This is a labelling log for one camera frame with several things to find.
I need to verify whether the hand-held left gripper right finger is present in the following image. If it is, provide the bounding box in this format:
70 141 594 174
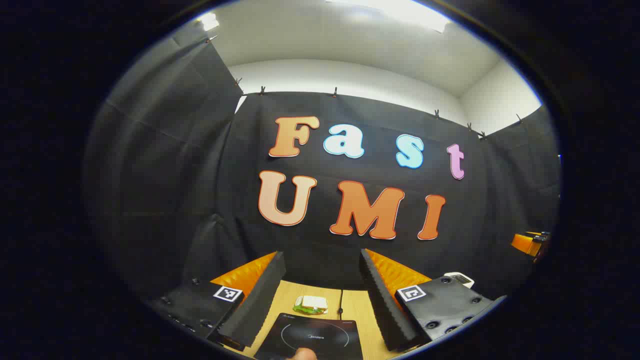
359 248 507 352

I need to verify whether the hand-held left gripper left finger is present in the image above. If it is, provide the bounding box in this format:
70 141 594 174
149 251 287 352

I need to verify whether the black induction cooktop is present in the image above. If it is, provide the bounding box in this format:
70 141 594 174
254 312 365 360

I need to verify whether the sandwich with green lettuce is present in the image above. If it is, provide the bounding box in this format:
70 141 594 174
292 295 329 316

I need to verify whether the white toaster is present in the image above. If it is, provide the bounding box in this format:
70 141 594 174
444 271 475 290

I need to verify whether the row of black cloth clips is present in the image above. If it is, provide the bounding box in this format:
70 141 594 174
205 35 523 141

